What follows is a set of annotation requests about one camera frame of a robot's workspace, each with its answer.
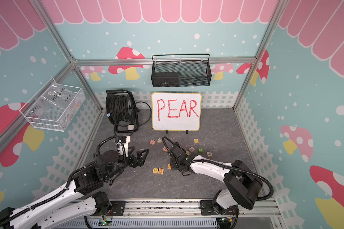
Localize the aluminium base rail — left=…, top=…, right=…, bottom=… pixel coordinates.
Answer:
left=58, top=198, right=286, bottom=229

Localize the clear plastic wall bin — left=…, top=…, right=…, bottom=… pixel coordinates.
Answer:
left=19, top=78, right=86, bottom=132

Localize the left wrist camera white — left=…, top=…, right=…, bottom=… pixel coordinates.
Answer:
left=115, top=135, right=131, bottom=157

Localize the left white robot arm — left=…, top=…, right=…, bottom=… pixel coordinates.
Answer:
left=0, top=136, right=149, bottom=229

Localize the white board with PEAR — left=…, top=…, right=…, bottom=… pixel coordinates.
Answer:
left=151, top=93, right=202, bottom=131

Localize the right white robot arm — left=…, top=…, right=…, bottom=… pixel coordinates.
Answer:
left=161, top=136, right=274, bottom=215

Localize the black box in basket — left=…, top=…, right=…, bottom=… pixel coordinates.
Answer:
left=152, top=72, right=179, bottom=87

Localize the black cable reel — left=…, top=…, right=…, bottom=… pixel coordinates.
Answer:
left=105, top=89, right=152, bottom=135

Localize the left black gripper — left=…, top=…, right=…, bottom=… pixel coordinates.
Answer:
left=105, top=146, right=150, bottom=181

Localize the black mesh wall basket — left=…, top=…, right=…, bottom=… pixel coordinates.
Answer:
left=152, top=53, right=212, bottom=87

